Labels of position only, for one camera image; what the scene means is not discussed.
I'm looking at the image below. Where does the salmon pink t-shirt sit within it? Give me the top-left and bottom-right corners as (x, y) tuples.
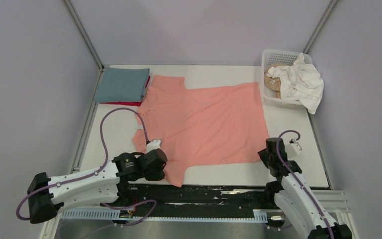
(132, 75), (269, 187)

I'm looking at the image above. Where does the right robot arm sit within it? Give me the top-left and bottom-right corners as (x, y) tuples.
(258, 137), (353, 239)

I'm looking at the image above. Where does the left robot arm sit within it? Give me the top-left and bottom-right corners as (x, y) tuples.
(27, 148), (168, 224)

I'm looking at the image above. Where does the folded red t-shirt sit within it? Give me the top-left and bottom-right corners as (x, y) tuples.
(95, 76), (151, 104)

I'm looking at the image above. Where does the beige crumpled t-shirt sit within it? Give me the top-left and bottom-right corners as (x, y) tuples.
(264, 63), (289, 99)

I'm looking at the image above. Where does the white crumpled t-shirt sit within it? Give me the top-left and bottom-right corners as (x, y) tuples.
(285, 63), (324, 115)

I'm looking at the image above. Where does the folded grey-blue t-shirt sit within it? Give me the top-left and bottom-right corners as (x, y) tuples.
(94, 68), (150, 103)

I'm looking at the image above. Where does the white plastic laundry basket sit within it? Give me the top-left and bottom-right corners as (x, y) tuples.
(260, 49), (313, 110)

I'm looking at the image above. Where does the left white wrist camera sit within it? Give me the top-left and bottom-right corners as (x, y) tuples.
(146, 139), (162, 153)

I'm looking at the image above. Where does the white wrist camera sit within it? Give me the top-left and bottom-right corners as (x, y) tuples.
(146, 139), (162, 153)
(285, 139), (302, 158)

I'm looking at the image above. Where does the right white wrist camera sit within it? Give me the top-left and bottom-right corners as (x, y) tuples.
(285, 139), (302, 158)

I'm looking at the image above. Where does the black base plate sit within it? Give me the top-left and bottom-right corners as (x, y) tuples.
(110, 183), (286, 219)

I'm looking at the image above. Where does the white slotted cable duct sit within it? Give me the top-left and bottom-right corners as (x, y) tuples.
(61, 208), (268, 223)

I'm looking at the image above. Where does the aluminium frame rail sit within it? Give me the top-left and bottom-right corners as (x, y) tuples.
(314, 190), (350, 213)

